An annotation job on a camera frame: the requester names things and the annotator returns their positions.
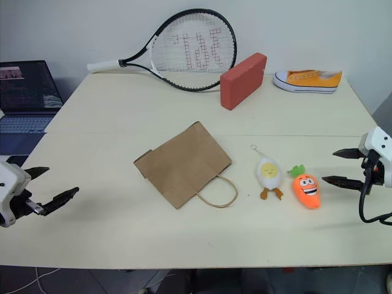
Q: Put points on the egg plush toy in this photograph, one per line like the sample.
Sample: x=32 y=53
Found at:
x=269 y=174

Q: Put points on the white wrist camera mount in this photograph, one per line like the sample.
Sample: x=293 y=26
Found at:
x=9 y=183
x=379 y=141

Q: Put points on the black and white tennis racket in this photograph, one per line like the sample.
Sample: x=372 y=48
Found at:
x=102 y=65

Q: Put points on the red brick block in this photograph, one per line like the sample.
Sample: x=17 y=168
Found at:
x=242 y=82

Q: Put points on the orange carrot plush toy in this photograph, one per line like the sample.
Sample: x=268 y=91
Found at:
x=307 y=193

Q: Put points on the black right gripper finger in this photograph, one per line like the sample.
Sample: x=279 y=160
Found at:
x=349 y=153
x=346 y=182

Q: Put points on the orange canvas sneaker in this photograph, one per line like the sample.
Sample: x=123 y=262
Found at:
x=306 y=82

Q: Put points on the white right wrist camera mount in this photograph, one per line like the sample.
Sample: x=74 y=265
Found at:
x=379 y=141

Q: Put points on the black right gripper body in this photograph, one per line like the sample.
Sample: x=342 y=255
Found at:
x=373 y=171

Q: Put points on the brown paper bag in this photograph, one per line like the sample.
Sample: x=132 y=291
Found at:
x=183 y=162

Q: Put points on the dark laptop computer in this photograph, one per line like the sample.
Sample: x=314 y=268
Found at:
x=24 y=92

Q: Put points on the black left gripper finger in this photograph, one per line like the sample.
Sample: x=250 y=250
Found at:
x=36 y=172
x=59 y=199

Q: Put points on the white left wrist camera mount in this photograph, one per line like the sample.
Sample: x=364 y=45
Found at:
x=9 y=183

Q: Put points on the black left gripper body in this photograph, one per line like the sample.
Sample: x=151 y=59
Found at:
x=21 y=203

